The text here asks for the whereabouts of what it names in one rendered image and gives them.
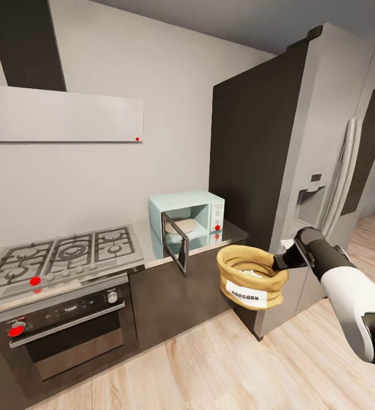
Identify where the microwave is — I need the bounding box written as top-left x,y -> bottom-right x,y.
149,190 -> 225,278

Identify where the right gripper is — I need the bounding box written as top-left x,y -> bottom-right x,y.
273,249 -> 308,270

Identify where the popcorn bag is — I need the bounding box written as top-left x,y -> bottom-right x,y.
216,244 -> 290,310

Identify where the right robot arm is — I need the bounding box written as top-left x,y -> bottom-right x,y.
273,227 -> 375,364

